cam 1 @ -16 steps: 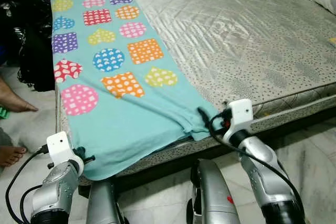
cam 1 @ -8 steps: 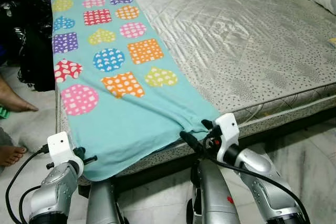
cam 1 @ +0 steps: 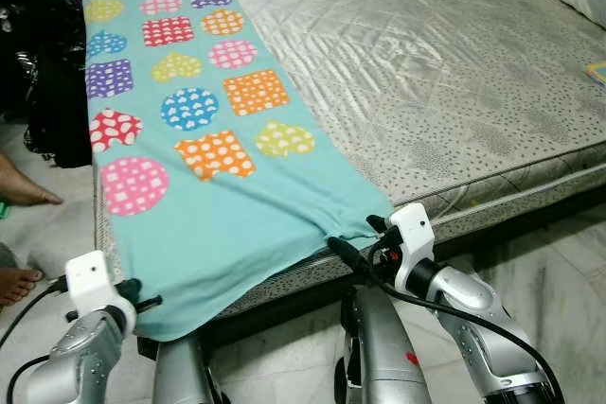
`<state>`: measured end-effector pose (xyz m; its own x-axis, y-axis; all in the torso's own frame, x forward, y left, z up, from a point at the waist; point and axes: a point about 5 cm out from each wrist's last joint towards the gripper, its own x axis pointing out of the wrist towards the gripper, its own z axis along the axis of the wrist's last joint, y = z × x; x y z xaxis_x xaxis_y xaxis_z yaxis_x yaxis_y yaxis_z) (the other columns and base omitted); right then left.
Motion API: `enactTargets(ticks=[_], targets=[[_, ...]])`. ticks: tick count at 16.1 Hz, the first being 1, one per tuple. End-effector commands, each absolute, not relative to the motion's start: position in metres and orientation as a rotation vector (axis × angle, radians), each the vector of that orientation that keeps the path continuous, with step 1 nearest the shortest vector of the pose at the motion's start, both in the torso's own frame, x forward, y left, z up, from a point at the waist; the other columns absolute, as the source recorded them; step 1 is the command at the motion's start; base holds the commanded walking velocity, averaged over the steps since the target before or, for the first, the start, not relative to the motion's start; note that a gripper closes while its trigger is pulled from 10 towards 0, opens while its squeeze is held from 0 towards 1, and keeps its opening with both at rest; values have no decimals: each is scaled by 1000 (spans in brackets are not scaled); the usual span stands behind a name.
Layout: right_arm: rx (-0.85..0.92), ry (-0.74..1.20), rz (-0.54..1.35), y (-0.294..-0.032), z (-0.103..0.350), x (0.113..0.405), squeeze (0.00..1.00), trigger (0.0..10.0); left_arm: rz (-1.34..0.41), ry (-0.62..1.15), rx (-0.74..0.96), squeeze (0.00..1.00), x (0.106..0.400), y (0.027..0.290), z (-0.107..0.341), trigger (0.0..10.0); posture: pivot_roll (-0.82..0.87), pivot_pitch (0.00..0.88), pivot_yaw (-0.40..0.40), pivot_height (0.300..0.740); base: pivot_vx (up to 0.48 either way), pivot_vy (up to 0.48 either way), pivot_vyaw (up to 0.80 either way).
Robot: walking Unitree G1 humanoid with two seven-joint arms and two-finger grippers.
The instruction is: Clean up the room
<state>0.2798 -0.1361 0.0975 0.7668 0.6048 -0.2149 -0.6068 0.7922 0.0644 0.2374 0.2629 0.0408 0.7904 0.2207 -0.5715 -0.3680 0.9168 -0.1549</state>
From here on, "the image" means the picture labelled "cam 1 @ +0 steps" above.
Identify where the teal blanket with colourful shapes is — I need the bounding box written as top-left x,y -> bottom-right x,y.
81,0 -> 395,343

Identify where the blue yellow-edged children's book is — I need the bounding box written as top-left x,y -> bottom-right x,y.
583,61 -> 606,89

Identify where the silver left robot leg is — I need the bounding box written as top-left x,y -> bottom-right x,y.
150,331 -> 230,404

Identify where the silver robot leg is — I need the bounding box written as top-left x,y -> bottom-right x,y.
150,331 -> 230,404
331,281 -> 433,404

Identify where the silver right robot leg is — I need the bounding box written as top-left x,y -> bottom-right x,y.
331,281 -> 433,404

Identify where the person in grey shorts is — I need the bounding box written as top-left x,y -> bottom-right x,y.
0,151 -> 66,310

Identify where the white dotted quilted mattress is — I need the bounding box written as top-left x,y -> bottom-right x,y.
90,0 -> 606,316

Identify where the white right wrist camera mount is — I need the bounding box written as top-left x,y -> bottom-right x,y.
385,202 -> 437,297

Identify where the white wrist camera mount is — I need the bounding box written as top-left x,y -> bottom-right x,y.
385,202 -> 437,297
63,250 -> 130,325

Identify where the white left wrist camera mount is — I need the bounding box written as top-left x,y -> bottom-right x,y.
63,250 -> 130,325

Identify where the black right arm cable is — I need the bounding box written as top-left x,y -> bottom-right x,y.
355,248 -> 561,400

